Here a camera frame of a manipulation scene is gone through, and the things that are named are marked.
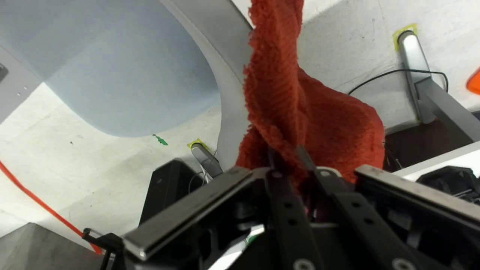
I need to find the orange-red towel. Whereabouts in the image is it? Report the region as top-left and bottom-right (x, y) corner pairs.
(236, 0), (386, 182)

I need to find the grey chair near camera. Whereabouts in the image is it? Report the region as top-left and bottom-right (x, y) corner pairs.
(0, 0), (251, 167)

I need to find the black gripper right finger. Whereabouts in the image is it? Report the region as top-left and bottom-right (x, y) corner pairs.
(296, 146), (423, 270)

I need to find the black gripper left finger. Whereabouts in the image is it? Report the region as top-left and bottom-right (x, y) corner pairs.
(266, 149), (321, 270)

